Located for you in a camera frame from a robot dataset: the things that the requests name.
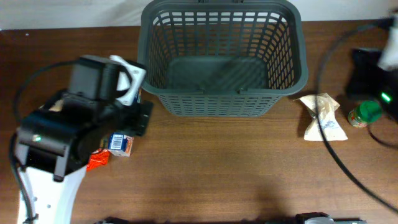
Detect blue and white carton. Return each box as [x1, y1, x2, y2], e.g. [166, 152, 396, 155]
[108, 90, 141, 157]

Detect red spaghetti packet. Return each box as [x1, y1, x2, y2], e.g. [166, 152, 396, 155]
[86, 149, 110, 171]

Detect grey plastic basket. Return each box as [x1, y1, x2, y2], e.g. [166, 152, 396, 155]
[137, 1, 308, 117]

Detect green-lidded jar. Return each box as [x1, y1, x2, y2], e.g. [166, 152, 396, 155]
[348, 101, 382, 128]

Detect clear bag of rice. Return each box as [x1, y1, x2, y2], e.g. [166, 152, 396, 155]
[40, 100, 63, 112]

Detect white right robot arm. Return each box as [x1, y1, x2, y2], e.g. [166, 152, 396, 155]
[346, 11, 397, 121]

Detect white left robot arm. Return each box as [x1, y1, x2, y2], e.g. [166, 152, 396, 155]
[9, 55, 153, 223]

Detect crumpled beige paper bag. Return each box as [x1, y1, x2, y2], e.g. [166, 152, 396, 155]
[298, 93, 348, 141]

